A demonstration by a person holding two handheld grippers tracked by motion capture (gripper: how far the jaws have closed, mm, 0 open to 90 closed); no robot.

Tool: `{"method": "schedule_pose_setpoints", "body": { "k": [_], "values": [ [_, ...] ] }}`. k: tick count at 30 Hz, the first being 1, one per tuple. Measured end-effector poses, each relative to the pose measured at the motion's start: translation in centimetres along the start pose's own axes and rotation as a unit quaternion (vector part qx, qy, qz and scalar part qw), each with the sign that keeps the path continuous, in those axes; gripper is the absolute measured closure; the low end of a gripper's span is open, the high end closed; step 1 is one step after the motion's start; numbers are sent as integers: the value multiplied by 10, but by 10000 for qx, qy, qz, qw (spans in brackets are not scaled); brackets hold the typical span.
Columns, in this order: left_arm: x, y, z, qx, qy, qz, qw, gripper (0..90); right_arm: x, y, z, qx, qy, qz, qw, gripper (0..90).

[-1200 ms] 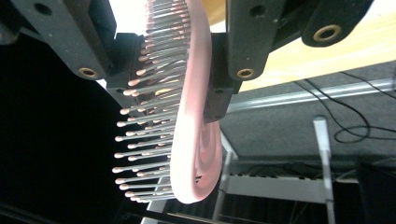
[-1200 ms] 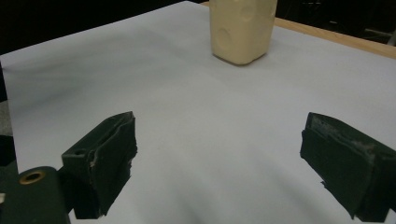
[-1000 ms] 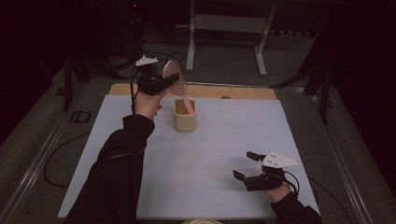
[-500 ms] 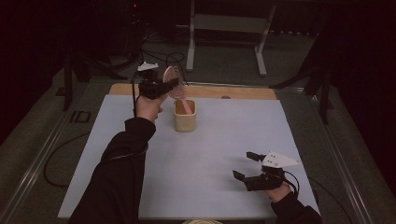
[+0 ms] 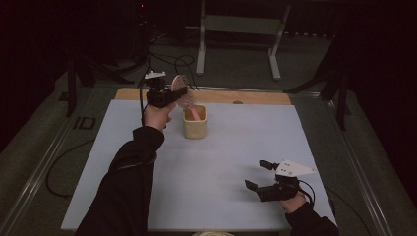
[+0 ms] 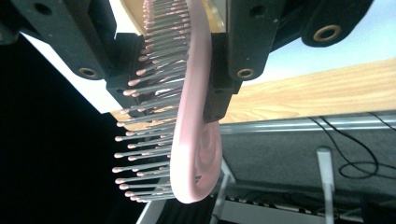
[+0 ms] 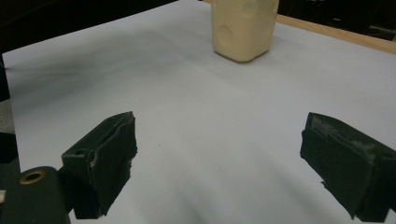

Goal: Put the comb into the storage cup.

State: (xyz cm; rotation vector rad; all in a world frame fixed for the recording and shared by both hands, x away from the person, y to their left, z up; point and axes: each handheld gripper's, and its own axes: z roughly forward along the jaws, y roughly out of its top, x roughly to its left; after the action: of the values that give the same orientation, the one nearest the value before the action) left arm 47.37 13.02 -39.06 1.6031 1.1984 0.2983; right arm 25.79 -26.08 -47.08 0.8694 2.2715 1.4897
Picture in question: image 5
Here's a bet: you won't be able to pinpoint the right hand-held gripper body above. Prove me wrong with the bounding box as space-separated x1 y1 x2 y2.
258 158 318 203

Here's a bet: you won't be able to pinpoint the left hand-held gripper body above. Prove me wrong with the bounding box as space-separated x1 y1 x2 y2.
144 70 180 110

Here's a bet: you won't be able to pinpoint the pink hairbrush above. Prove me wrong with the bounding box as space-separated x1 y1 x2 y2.
170 74 203 122

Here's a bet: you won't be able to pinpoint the beige square cup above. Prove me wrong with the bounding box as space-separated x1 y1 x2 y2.
182 104 209 140

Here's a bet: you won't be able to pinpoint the person's right hand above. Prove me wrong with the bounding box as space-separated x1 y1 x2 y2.
278 191 308 214

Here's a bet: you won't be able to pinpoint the person's left hand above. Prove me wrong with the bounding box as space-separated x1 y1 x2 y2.
143 100 177 133

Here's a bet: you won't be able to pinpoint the pale blue table mat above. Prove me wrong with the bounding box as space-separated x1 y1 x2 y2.
60 99 338 232

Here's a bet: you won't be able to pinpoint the black stand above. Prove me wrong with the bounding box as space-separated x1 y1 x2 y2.
283 32 352 132
65 55 136 118

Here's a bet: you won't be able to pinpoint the white metal stand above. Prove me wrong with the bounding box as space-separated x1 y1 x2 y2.
195 0 292 82

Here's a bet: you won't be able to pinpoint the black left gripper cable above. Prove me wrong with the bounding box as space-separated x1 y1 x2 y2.
114 82 159 172

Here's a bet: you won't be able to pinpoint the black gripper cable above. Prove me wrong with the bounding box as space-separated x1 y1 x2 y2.
297 179 317 208
114 82 159 172

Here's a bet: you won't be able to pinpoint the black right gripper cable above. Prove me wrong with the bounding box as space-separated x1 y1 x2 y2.
297 179 317 208

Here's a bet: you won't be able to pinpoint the black tangled floor cables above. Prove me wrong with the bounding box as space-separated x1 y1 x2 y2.
136 29 200 91

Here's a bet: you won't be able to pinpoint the aluminium frame rail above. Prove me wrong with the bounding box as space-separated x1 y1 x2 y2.
288 91 387 236
0 86 96 236

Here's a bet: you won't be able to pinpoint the black floor cable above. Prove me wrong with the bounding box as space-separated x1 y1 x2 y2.
45 139 96 199

